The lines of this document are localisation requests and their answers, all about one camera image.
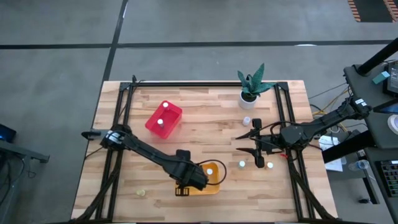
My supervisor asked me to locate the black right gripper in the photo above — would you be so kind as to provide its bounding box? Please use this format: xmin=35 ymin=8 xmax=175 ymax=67
xmin=235 ymin=118 xmax=304 ymax=169

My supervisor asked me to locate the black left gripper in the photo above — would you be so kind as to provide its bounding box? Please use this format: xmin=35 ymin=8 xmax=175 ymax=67
xmin=170 ymin=158 xmax=209 ymax=197

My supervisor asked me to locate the yellow plastic bin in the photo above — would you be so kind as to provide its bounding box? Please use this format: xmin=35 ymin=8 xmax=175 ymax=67
xmin=174 ymin=161 xmax=221 ymax=197

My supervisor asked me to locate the red plastic bin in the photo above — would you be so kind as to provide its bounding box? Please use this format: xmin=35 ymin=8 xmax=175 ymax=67
xmin=144 ymin=100 xmax=183 ymax=140

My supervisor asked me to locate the white plant pot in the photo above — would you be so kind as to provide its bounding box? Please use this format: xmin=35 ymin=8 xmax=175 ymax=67
xmin=238 ymin=90 xmax=259 ymax=110

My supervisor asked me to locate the green spiky plant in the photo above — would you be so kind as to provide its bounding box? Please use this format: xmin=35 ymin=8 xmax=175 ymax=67
xmin=237 ymin=62 xmax=277 ymax=98

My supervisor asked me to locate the white paper sheet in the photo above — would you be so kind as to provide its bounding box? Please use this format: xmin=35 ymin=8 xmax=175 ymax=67
xmin=317 ymin=135 xmax=348 ymax=172

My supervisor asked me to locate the black desk support beam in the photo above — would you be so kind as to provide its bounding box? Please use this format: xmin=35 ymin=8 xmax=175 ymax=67
xmin=321 ymin=130 xmax=377 ymax=164

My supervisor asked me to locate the black side-mounted device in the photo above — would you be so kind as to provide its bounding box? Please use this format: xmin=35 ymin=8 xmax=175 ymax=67
xmin=81 ymin=129 xmax=106 ymax=141

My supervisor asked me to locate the clear water bottle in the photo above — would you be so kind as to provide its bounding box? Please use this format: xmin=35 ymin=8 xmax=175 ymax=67
xmin=347 ymin=159 xmax=370 ymax=171

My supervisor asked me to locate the grey computer desk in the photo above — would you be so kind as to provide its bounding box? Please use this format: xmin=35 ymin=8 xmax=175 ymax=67
xmin=343 ymin=63 xmax=398 ymax=150

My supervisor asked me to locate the white tape roll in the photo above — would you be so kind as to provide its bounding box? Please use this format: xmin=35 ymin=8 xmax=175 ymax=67
xmin=387 ymin=114 xmax=398 ymax=135

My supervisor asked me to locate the computer monitor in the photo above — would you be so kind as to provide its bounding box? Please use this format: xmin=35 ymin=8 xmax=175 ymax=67
xmin=373 ymin=99 xmax=398 ymax=114

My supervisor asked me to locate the black backlit keyboard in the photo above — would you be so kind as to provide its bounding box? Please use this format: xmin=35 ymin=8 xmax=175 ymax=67
xmin=375 ymin=159 xmax=398 ymax=206

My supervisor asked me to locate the small teal box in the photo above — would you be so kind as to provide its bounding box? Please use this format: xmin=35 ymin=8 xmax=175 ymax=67
xmin=372 ymin=70 xmax=391 ymax=85

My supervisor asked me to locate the grey keyboard shelf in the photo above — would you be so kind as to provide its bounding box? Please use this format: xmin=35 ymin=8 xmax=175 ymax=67
xmin=362 ymin=146 xmax=398 ymax=224

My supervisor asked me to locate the black monitor pole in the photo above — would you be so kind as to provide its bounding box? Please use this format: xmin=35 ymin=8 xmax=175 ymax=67
xmin=356 ymin=37 xmax=398 ymax=76

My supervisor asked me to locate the black desktop device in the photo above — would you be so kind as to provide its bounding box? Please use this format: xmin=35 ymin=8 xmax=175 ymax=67
xmin=382 ymin=60 xmax=398 ymax=97

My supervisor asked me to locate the grey metal stand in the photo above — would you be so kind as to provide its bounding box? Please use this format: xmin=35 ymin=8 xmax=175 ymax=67
xmin=0 ymin=139 xmax=50 ymax=224

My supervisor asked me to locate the black orange-striped floor mat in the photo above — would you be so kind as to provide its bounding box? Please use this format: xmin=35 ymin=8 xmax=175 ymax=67
xmin=347 ymin=0 xmax=398 ymax=23

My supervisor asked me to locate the black device with blue light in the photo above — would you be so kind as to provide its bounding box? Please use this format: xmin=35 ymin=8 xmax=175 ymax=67
xmin=0 ymin=123 xmax=17 ymax=143

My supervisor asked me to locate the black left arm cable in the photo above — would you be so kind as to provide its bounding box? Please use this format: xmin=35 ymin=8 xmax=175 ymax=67
xmin=195 ymin=159 xmax=228 ymax=187

